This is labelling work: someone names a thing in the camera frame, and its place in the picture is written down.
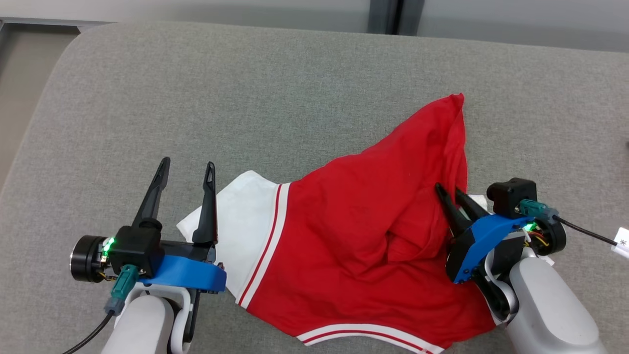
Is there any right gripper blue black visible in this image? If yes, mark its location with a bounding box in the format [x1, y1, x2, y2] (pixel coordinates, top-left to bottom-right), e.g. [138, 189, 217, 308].
[435, 183, 567, 285]

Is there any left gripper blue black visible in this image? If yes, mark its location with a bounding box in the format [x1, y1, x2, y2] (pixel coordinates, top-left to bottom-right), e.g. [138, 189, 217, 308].
[70, 157, 227, 295]

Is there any red white sports shirt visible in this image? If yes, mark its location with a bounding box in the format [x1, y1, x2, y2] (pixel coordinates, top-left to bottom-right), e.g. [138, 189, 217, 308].
[176, 93, 497, 354]

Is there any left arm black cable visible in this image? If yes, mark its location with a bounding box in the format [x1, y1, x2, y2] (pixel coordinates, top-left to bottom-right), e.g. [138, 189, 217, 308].
[61, 265, 141, 354]

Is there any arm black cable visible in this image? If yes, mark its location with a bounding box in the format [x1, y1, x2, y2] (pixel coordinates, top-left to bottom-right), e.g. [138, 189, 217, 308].
[61, 265, 141, 354]
[516, 199, 618, 246]

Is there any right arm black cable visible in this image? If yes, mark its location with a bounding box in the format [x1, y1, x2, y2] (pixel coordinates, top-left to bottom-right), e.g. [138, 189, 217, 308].
[516, 199, 618, 246]

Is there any white cable tag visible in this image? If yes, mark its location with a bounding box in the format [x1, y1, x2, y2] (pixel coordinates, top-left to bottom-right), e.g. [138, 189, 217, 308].
[611, 227, 629, 260]

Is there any grey partition frame post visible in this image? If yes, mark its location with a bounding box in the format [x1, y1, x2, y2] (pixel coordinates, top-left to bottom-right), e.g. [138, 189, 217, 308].
[368, 0, 426, 36]

